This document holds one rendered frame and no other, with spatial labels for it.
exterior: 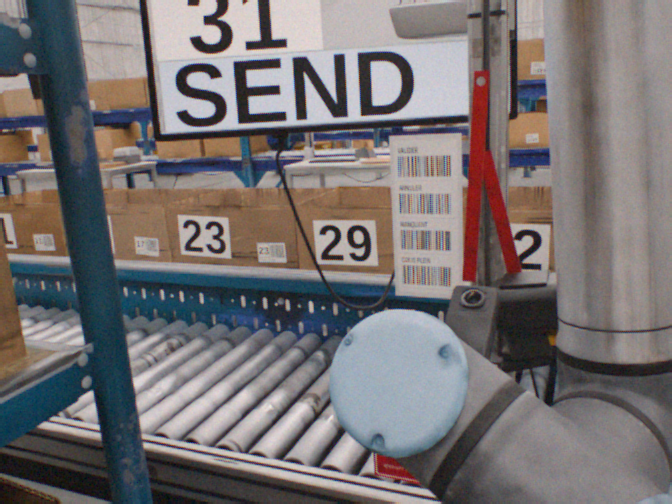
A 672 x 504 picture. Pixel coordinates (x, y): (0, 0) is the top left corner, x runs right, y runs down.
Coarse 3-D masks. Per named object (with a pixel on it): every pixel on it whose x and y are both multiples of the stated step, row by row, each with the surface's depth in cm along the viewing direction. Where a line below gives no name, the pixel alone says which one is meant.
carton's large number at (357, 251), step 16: (320, 224) 145; (336, 224) 143; (352, 224) 141; (368, 224) 140; (320, 240) 146; (336, 240) 144; (352, 240) 142; (368, 240) 141; (320, 256) 147; (336, 256) 145; (352, 256) 143; (368, 256) 142
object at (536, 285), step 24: (504, 288) 64; (528, 288) 63; (552, 288) 62; (504, 312) 64; (528, 312) 63; (552, 312) 62; (504, 336) 67; (528, 336) 65; (552, 336) 65; (504, 360) 68; (528, 360) 66
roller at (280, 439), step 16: (320, 384) 118; (304, 400) 112; (320, 400) 114; (288, 416) 107; (304, 416) 108; (272, 432) 102; (288, 432) 103; (304, 432) 108; (256, 448) 98; (272, 448) 98; (288, 448) 102
